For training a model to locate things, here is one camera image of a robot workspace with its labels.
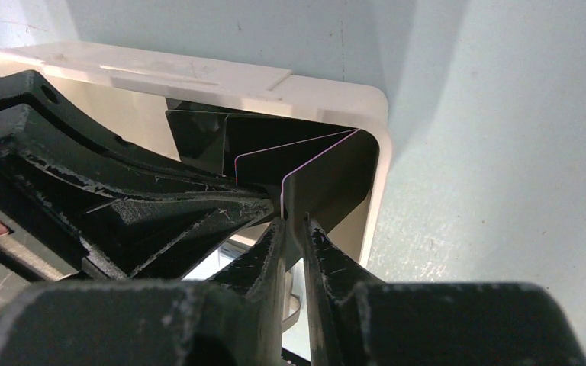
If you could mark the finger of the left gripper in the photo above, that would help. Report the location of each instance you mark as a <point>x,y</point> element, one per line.
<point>165,239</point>

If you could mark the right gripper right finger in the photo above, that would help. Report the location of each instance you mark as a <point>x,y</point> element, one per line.
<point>356,318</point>

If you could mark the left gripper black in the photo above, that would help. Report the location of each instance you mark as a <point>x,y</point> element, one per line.
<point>57,162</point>

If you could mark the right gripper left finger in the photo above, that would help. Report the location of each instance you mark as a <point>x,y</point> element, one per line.
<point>233,318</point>

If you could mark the white plastic tray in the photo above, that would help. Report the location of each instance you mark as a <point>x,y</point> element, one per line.
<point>126,90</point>

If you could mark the black credit cards stack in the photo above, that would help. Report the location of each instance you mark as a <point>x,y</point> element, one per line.
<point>249,147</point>

